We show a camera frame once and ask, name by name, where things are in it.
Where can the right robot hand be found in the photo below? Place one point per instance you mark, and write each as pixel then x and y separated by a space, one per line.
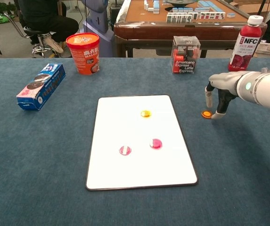
pixel 226 81

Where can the orange disc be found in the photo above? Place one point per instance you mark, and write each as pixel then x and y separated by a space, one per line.
pixel 146 113
pixel 206 114

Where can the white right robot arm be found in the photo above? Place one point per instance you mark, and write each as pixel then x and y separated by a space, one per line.
pixel 266 89

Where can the red juice bottle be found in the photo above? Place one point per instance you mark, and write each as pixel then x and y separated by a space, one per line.
pixel 245 44

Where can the clear coffee capsule box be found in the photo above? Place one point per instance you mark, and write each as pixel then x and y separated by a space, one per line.
pixel 185 55

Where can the single blue mahjong tile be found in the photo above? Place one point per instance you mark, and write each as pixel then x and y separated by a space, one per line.
pixel 230 15

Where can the red print mahjong tile row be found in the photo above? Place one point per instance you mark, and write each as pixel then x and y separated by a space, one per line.
pixel 209 16

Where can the green print mahjong tile row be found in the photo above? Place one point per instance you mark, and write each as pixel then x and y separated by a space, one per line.
pixel 179 18

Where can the blue mahjong tile row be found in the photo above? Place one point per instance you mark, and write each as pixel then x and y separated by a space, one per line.
pixel 207 3
pixel 189 10

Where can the dark mahjong table centre dish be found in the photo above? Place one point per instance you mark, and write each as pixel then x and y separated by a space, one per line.
pixel 180 2

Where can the brown mahjong table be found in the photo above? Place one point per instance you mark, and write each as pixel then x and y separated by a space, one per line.
pixel 149 30

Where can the stacked blue mahjong tiles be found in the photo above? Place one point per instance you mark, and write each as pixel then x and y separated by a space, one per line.
pixel 151 5

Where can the white magnetic board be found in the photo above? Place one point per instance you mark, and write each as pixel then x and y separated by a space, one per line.
pixel 139 169

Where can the blue grey machine base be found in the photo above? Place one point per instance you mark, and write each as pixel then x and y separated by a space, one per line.
pixel 97 18

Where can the orange instant noodle cup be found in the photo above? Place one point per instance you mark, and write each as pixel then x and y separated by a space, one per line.
pixel 84 54

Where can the blue cookie box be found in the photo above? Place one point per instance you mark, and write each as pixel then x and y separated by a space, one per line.
pixel 40 87

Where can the seated person in black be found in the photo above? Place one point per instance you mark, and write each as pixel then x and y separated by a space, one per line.
pixel 43 14

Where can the chrome swivel stool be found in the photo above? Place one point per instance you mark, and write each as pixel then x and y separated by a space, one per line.
pixel 34 30

